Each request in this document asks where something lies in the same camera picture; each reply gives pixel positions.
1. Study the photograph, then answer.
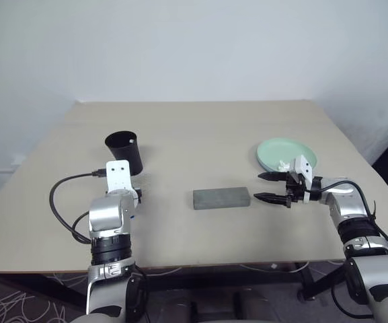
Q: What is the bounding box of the black plastic cup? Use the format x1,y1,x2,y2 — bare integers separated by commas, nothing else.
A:
104,130,144,176

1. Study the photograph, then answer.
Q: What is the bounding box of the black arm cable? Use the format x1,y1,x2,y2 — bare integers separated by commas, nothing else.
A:
304,180,388,266
48,168,107,245

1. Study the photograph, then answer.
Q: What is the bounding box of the grey glasses case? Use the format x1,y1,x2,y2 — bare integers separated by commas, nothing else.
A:
192,186,251,211

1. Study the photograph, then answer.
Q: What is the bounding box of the light green plate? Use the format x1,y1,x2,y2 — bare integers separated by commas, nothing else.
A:
256,137,318,173

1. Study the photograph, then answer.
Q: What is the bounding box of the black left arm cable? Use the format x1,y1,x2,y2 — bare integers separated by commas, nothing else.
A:
48,168,107,245

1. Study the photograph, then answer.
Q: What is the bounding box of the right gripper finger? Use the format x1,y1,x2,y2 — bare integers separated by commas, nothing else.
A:
258,172,288,183
253,192,288,207

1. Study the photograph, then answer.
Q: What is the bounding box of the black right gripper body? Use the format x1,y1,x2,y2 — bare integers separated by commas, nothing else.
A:
283,171,307,208

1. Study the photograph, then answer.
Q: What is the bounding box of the white cable under table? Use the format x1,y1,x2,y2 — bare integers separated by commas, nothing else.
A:
239,261,311,273
139,266,183,277

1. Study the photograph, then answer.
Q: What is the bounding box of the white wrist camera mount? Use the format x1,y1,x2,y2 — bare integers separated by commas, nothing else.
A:
105,159,141,203
290,154,315,203

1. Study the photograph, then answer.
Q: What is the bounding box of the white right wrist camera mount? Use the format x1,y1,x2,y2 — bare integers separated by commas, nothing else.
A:
290,154,315,203

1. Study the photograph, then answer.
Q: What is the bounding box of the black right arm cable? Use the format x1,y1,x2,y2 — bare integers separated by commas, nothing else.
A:
304,180,388,266

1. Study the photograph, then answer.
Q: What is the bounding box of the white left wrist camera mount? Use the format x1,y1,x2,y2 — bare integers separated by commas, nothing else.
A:
105,159,141,203

